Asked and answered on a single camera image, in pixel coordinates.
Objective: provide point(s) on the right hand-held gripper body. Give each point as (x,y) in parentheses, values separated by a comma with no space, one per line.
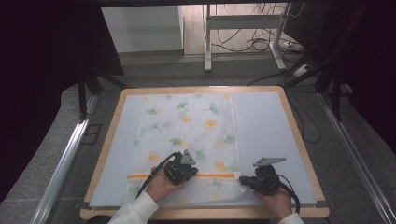
(264,180)

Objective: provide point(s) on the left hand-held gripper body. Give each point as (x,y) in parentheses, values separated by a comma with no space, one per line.
(182,171)

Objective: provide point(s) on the white ginkgo leaf print pillowcase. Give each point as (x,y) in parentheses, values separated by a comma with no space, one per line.
(190,127)

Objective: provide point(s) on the person's right hand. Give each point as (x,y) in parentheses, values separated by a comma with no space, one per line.
(277,202)

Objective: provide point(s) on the person's left hand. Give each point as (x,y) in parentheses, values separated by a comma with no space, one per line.
(162,186)

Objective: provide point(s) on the pale blue table mat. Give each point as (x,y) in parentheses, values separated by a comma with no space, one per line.
(264,124)

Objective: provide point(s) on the wooden table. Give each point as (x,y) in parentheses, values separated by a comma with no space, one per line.
(102,149)

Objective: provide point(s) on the dark floor hatch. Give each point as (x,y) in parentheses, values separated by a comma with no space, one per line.
(91,133)

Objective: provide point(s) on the black metal stand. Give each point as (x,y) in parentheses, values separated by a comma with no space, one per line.
(336,90)
(82,93)

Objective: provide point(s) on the white power strip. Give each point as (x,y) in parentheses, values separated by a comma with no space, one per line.
(300,71)

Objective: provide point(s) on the white cabinet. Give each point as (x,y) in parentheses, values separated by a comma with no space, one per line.
(143,28)

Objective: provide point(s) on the dark curtain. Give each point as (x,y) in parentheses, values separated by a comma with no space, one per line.
(37,77)
(376,62)

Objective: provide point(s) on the aluminium rail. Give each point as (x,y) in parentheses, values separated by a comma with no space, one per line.
(355,155)
(65,155)

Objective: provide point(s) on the white metal desk frame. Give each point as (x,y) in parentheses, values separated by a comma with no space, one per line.
(243,21)

